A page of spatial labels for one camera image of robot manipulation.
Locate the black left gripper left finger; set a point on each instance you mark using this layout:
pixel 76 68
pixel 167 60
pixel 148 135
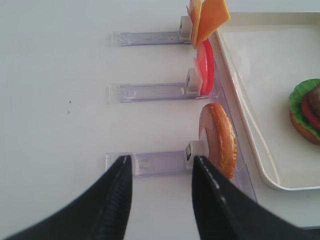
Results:
pixel 100 213

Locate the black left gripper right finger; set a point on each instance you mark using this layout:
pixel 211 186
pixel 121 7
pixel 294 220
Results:
pixel 223 212

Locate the orange cheese slice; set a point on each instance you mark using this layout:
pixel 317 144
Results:
pixel 194 12
pixel 213 14

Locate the tomato slice on burger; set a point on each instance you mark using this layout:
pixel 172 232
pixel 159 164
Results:
pixel 308 112

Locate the green lettuce on burger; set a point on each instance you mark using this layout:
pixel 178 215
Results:
pixel 300 105

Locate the red tomato slice in rack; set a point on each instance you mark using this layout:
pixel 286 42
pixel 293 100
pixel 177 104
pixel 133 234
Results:
pixel 204 62

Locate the clear acrylic left food rack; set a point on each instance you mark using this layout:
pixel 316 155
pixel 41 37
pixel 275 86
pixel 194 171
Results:
pixel 164 163

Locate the bun slice in left rack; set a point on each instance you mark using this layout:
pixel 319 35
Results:
pixel 221 138

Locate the bottom bun on tray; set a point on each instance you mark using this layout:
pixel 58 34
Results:
pixel 306 131

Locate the brown patty on burger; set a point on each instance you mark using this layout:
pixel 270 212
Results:
pixel 314 100

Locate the cream plastic tray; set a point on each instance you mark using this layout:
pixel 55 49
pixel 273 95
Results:
pixel 267 61

